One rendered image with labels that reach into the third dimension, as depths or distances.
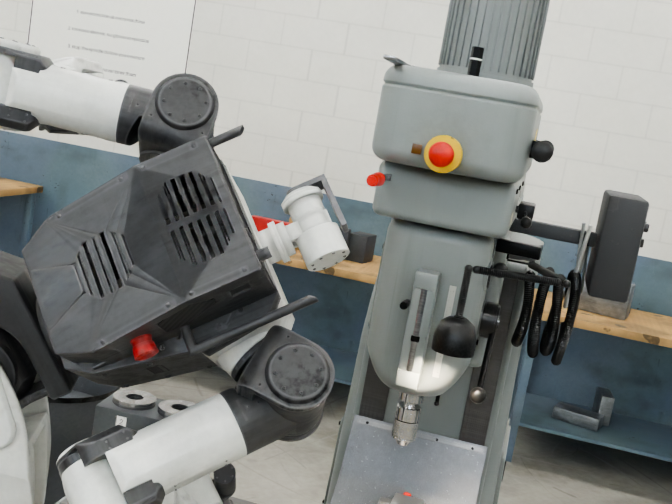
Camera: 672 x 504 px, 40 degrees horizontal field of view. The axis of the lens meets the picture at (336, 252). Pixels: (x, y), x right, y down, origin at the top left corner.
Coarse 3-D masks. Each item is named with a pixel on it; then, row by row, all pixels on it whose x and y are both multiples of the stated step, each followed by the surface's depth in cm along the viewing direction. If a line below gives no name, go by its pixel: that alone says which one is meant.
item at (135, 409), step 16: (112, 400) 193; (128, 400) 191; (144, 400) 193; (160, 400) 198; (176, 400) 196; (96, 416) 190; (112, 416) 189; (128, 416) 188; (144, 416) 188; (160, 416) 189; (96, 432) 190
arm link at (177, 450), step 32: (192, 416) 120; (224, 416) 120; (96, 448) 117; (128, 448) 116; (160, 448) 117; (192, 448) 117; (224, 448) 119; (128, 480) 115; (160, 480) 116; (192, 480) 120
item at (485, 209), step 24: (384, 168) 161; (408, 168) 160; (384, 192) 162; (408, 192) 161; (432, 192) 160; (456, 192) 159; (480, 192) 158; (504, 192) 157; (408, 216) 161; (432, 216) 160; (456, 216) 159; (480, 216) 158; (504, 216) 157
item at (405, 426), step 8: (400, 416) 177; (408, 416) 176; (416, 416) 176; (400, 424) 177; (408, 424) 176; (416, 424) 177; (392, 432) 178; (400, 432) 177; (408, 432) 177; (416, 432) 178; (400, 440) 177; (408, 440) 177
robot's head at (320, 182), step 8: (320, 176) 136; (304, 184) 136; (312, 184) 136; (320, 184) 137; (328, 184) 136; (288, 192) 137; (296, 192) 134; (328, 192) 135; (336, 208) 134; (336, 216) 138; (344, 224) 134; (344, 232) 136
